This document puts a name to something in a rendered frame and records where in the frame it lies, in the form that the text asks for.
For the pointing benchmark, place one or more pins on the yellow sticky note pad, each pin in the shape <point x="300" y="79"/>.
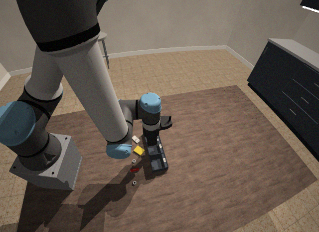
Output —
<point x="139" y="150"/>

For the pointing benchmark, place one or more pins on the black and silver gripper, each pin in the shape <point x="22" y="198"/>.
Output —
<point x="152" y="132"/>

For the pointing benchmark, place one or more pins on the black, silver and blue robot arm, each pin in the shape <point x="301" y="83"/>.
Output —
<point x="66" y="33"/>

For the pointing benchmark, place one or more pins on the white domino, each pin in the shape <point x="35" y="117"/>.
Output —
<point x="135" y="139"/>

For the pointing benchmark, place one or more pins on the grey three-compartment bin rack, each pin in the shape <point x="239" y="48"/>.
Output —
<point x="157" y="157"/>

